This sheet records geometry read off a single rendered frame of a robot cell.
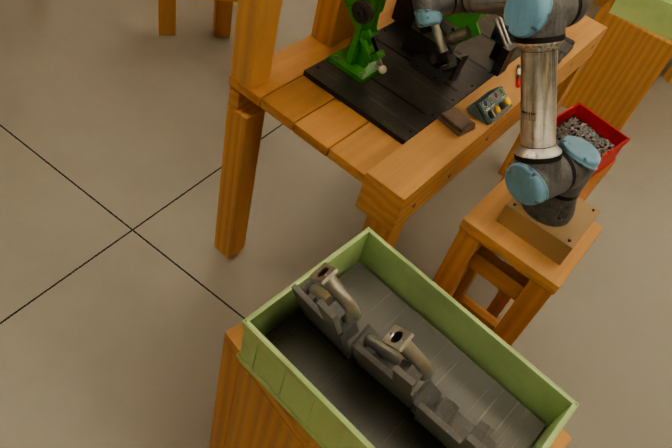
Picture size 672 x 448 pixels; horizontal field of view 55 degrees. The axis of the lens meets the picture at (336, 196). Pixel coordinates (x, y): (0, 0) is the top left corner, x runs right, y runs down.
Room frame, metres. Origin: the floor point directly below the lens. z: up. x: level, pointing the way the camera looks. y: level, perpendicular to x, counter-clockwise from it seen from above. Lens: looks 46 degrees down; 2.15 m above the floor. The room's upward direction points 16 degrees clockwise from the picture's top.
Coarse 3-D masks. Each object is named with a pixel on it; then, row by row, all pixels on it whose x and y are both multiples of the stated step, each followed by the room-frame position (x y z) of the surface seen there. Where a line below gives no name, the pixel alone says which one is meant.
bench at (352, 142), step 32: (288, 64) 1.72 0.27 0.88; (256, 96) 1.53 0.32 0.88; (288, 96) 1.57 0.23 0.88; (320, 96) 1.61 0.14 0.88; (256, 128) 1.59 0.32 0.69; (320, 128) 1.46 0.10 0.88; (352, 128) 1.51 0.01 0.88; (224, 160) 1.58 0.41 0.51; (256, 160) 1.61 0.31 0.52; (352, 160) 1.37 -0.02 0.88; (224, 192) 1.57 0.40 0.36; (224, 224) 1.56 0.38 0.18
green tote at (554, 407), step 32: (352, 256) 1.02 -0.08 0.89; (384, 256) 1.02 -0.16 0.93; (288, 288) 0.82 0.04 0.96; (416, 288) 0.96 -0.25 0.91; (256, 320) 0.73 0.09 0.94; (448, 320) 0.91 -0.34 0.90; (256, 352) 0.69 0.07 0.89; (480, 352) 0.85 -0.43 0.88; (512, 352) 0.83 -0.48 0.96; (288, 384) 0.63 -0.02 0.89; (512, 384) 0.80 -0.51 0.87; (544, 384) 0.78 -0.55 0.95; (320, 416) 0.59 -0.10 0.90; (544, 416) 0.75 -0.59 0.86
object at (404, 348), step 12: (372, 336) 0.76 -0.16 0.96; (396, 336) 0.65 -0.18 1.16; (408, 336) 0.63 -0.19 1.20; (372, 348) 0.73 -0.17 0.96; (384, 348) 0.72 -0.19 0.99; (396, 348) 0.61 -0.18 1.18; (408, 348) 0.63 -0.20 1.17; (396, 360) 0.69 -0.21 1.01; (408, 360) 0.62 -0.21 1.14; (420, 360) 0.63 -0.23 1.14; (420, 372) 0.62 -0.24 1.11; (432, 372) 0.63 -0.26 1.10
